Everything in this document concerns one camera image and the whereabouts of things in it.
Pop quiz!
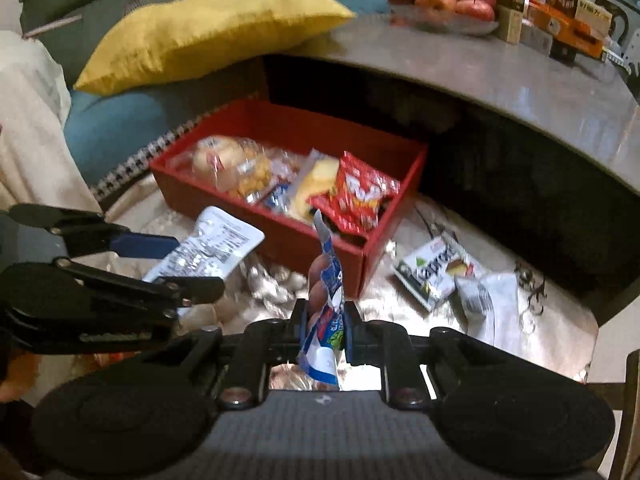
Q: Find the blue white snack packet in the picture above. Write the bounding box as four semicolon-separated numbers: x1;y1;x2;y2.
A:
297;209;345;390

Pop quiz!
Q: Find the Kaprice wafer packet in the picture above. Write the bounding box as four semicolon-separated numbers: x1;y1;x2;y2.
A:
393;233;485;312

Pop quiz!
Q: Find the white black printed packet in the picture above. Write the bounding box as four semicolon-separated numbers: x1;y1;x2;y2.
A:
143;206;265;283

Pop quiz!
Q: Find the waffle biscuit clear packet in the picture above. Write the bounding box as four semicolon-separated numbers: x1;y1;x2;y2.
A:
216;142;306;204

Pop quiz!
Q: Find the cream fleece blanket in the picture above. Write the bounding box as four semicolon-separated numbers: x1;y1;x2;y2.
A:
0;30;101;212

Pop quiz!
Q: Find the teal houndstooth trim cushion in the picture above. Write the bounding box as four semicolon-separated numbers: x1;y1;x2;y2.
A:
62;0;392;204

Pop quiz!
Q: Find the silver foil packet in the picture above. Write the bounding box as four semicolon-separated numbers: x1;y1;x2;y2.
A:
454;273;523;356

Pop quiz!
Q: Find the red chips packet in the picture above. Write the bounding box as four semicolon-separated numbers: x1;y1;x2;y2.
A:
307;151;401;238

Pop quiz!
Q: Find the white round bun packet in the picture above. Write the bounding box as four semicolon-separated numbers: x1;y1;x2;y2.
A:
167;136;247;185

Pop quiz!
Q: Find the yellow cake packet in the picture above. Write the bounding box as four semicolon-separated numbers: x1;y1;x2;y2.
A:
288;157;340;223

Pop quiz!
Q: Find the red cardboard tray box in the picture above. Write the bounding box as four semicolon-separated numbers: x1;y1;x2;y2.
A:
150;99;426;299

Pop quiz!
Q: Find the yellow cushion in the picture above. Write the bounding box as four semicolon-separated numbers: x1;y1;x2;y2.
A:
74;0;355;96

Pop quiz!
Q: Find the dark coffee table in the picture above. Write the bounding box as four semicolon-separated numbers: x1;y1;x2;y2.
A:
262;15;639;324

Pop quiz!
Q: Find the orange black carton box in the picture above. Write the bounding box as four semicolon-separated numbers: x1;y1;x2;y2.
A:
527;0;613;60

